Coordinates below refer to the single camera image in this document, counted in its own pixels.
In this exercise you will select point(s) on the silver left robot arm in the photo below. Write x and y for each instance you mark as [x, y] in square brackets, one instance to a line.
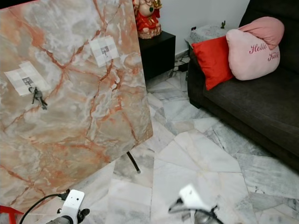
[60, 220]

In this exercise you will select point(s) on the taped metal hook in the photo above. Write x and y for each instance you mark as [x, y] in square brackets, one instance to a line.
[104, 50]
[23, 77]

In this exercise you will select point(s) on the black board stand leg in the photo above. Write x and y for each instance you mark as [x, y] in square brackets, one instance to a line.
[133, 162]

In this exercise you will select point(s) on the red plastic stool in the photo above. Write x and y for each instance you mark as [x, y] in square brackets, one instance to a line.
[7, 214]

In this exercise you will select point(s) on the orange marble board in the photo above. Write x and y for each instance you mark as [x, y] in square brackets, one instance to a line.
[74, 126]

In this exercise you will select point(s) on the large key bunch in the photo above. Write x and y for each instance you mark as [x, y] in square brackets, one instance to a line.
[38, 98]

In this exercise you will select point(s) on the black side table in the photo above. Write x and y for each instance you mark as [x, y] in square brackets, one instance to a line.
[156, 56]

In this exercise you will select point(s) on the black power strip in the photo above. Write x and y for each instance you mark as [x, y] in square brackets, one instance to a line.
[180, 67]

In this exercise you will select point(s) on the dark brown sofa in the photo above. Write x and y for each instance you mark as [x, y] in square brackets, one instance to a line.
[252, 112]

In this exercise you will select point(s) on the red cushion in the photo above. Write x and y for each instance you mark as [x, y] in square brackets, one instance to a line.
[212, 60]

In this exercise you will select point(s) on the red gold deity statue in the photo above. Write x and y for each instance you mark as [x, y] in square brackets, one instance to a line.
[147, 18]

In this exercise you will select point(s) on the grey speckled small table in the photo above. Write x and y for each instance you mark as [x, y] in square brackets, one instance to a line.
[205, 33]

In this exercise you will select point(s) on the pink printed pillow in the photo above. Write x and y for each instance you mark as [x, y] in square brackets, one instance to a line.
[252, 56]

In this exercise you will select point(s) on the small green cactus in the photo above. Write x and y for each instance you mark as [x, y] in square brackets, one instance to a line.
[223, 24]

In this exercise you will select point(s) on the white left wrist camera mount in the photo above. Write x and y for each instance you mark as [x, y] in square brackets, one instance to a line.
[74, 203]

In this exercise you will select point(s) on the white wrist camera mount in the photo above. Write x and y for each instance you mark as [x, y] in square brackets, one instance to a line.
[74, 203]
[194, 197]

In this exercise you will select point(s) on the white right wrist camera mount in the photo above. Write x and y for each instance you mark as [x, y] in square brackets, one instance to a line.
[194, 197]

